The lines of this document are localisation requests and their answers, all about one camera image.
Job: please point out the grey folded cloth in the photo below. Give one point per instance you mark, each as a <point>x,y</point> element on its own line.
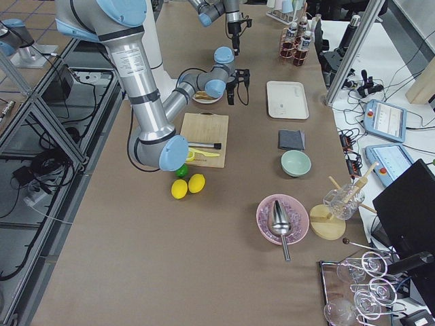
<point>291,139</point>

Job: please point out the white rabbit tray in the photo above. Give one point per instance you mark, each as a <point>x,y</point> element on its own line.
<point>286,100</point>

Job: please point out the lower yellow lemon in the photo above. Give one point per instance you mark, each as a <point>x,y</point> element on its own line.
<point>179,189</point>

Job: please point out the bread slice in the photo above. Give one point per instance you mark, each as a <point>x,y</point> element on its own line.
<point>202,96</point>

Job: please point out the black monitor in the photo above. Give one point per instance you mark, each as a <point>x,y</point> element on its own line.
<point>406,210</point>

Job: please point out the front tea bottle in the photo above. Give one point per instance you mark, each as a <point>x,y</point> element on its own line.
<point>302,49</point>

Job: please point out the white round plate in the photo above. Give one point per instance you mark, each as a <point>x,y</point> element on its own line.
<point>211,102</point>

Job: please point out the steel muddler black tip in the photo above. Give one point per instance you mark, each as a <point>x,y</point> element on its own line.
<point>205,145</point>

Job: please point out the wine glass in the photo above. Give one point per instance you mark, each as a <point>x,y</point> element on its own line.
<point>340,312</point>

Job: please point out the pink bowl with ice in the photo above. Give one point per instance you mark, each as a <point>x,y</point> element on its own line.
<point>298,216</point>

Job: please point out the steel ice scoop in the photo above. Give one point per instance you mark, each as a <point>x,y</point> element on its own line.
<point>279,225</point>

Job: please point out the copper wire bottle rack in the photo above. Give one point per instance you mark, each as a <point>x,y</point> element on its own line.
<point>293,47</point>

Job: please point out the near blue teach pendant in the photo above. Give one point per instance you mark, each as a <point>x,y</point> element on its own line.
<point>393,160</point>

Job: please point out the far blue teach pendant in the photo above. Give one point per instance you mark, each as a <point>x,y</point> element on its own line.
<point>385,120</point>

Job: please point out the yellow lemon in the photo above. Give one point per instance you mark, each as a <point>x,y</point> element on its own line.
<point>196,183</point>
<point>179,189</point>

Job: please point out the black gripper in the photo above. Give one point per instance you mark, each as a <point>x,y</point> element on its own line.
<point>233,28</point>
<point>231,85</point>

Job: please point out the mint green bowl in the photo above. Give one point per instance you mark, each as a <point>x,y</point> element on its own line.
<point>295,163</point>

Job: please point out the glass mug on stand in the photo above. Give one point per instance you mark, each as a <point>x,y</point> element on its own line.
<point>344,202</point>

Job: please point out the wooden cutting board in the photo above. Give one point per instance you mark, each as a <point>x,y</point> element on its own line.
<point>206,128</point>

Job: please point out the blue teach pendant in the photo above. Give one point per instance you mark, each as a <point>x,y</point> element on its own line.
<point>385,120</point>
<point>393,160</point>

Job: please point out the wooden cup stand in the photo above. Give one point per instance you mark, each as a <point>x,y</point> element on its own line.
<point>324,223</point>

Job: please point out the upper yellow lemon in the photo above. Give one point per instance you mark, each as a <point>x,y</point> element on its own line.
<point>196,183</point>

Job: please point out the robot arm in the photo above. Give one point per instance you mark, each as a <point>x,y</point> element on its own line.
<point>209,11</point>
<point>119,26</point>

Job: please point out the mirror tray with glasses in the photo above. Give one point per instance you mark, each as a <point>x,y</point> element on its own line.
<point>366,283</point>

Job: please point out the yellow plastic knife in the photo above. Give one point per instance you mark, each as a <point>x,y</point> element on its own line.
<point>192,154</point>

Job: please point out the green lime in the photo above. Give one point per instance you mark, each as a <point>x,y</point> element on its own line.
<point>182,171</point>

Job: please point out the aluminium frame post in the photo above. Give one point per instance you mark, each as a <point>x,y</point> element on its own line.
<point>368,18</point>

